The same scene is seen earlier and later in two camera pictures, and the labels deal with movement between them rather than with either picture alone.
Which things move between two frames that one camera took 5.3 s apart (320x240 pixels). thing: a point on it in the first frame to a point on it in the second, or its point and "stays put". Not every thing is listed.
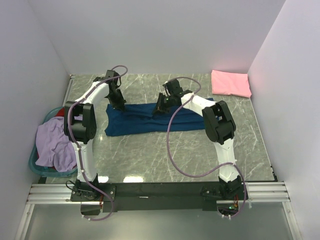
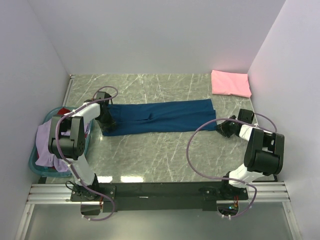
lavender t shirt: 53,148 stays put
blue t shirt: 138,118 stays put
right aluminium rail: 260,192 stays put
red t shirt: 61,112 stays put
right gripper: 160,108 to 223,128
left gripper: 120,105 to 111,123
